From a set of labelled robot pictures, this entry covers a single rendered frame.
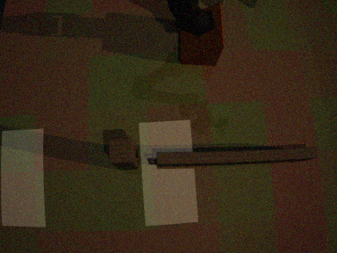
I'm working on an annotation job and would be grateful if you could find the brown wooden plank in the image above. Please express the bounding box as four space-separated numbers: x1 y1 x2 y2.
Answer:
147 148 318 166

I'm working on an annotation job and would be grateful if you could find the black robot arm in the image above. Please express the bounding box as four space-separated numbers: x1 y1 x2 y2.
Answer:
167 0 215 37

